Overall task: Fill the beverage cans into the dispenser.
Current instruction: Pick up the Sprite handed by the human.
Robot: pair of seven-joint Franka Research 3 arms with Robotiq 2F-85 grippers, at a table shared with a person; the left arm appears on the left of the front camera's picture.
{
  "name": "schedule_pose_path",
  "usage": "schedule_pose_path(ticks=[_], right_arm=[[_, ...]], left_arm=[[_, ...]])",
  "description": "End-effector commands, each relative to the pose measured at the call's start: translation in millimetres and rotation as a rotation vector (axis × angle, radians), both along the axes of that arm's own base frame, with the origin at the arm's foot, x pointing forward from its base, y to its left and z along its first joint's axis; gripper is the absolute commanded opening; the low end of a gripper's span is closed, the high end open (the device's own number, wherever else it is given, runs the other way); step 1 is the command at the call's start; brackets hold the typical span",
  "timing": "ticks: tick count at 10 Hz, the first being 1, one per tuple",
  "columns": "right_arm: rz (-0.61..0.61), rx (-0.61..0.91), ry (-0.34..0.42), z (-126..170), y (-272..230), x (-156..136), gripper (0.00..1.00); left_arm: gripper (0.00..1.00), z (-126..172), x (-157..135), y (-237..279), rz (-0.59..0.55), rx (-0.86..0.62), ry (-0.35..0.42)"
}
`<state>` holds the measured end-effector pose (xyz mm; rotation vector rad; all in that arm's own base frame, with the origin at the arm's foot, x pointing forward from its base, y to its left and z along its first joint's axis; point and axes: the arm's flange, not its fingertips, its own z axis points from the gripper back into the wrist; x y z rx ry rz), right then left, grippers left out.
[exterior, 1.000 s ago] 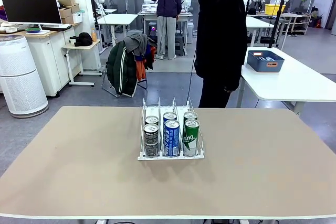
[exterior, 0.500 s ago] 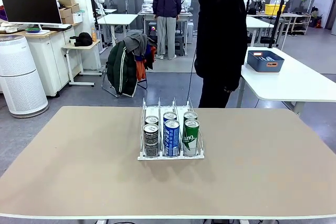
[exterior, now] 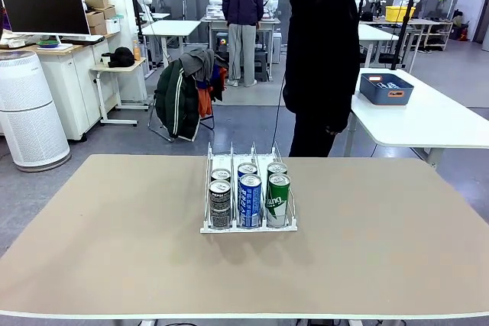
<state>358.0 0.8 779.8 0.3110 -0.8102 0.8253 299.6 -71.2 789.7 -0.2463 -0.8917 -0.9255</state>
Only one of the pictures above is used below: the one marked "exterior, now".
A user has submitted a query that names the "blue plastic storage bin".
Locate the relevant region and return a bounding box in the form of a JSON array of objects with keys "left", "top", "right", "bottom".
[{"left": 359, "top": 73, "right": 415, "bottom": 107}]

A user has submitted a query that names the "blue beverage can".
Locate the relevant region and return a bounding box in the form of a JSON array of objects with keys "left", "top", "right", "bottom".
[
  {"left": 237, "top": 173, "right": 264, "bottom": 229},
  {"left": 237, "top": 162, "right": 259, "bottom": 179}
]

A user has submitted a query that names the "green beverage can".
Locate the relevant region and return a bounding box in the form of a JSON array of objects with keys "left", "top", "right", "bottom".
[
  {"left": 266, "top": 173, "right": 292, "bottom": 228},
  {"left": 266, "top": 162, "right": 288, "bottom": 178}
]

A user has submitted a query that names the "wooden shelf table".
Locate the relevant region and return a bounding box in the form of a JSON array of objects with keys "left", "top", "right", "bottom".
[{"left": 372, "top": 16, "right": 455, "bottom": 53}]

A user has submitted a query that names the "black computer monitor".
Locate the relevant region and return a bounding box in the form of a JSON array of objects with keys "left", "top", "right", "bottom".
[{"left": 0, "top": 0, "right": 92, "bottom": 47}]

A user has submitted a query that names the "white carton box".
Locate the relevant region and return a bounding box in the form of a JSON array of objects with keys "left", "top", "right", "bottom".
[{"left": 105, "top": 15, "right": 122, "bottom": 35}]

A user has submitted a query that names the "yellow plastic bin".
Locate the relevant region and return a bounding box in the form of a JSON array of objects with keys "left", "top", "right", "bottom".
[{"left": 384, "top": 5, "right": 416, "bottom": 23}]

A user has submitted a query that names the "black keyboard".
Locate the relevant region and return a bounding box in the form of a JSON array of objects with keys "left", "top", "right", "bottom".
[{"left": 60, "top": 35, "right": 105, "bottom": 46}]

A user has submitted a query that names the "black tripod pole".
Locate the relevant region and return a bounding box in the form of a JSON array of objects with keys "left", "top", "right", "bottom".
[{"left": 389, "top": 0, "right": 419, "bottom": 72}]

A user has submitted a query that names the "white background table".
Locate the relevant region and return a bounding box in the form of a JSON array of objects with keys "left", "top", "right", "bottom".
[
  {"left": 140, "top": 19, "right": 202, "bottom": 71},
  {"left": 358, "top": 23, "right": 400, "bottom": 69}
]

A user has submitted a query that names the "black bag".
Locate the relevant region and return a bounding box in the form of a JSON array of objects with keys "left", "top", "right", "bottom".
[{"left": 101, "top": 47, "right": 136, "bottom": 69}]

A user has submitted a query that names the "small wooden side table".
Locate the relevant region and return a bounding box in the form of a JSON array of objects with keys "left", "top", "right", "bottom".
[{"left": 90, "top": 57, "right": 151, "bottom": 127}]

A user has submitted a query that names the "gray robot workbench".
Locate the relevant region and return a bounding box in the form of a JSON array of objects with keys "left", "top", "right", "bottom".
[{"left": 200, "top": 15, "right": 282, "bottom": 82}]

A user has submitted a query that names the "gray jacket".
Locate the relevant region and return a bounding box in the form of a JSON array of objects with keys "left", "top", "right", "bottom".
[{"left": 178, "top": 47, "right": 217, "bottom": 83}]

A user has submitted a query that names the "large white table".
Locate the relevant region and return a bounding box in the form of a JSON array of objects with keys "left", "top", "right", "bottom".
[{"left": 349, "top": 68, "right": 489, "bottom": 169}]

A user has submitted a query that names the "person in black hoodie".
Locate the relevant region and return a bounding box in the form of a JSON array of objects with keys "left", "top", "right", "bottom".
[{"left": 282, "top": 0, "right": 362, "bottom": 158}]

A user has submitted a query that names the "dark green striped jacket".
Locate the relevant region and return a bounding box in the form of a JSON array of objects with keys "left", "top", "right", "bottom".
[{"left": 154, "top": 57, "right": 202, "bottom": 142}]

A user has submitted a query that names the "white air purifier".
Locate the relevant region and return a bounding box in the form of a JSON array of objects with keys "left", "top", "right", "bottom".
[{"left": 0, "top": 50, "right": 73, "bottom": 173}]

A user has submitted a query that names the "orange garment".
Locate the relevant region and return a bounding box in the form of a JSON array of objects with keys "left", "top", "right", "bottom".
[{"left": 196, "top": 83, "right": 215, "bottom": 118}]

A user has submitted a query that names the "metal chair frame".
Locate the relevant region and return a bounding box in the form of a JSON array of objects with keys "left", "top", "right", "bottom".
[{"left": 147, "top": 89, "right": 215, "bottom": 144}]

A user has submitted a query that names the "white wire can dispenser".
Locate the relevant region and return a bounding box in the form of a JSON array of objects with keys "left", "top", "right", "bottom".
[{"left": 199, "top": 141, "right": 299, "bottom": 234}]

